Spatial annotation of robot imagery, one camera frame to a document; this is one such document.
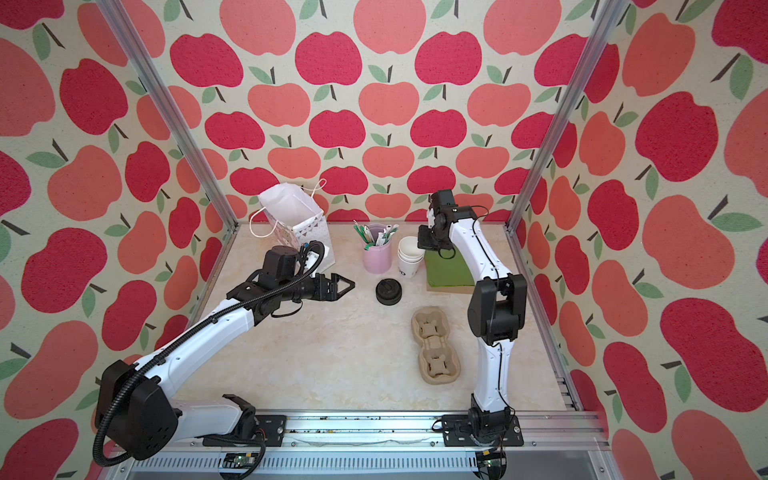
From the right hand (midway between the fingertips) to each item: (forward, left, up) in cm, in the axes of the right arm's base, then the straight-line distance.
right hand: (430, 243), depth 94 cm
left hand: (-23, +22, +6) cm, 32 cm away
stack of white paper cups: (-5, +7, -2) cm, 8 cm away
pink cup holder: (0, +17, -10) cm, 20 cm away
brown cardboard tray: (-8, -14, -13) cm, 21 cm away
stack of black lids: (-11, +13, -13) cm, 21 cm away
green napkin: (+4, -7, -20) cm, 21 cm away
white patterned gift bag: (+12, +49, -3) cm, 51 cm away
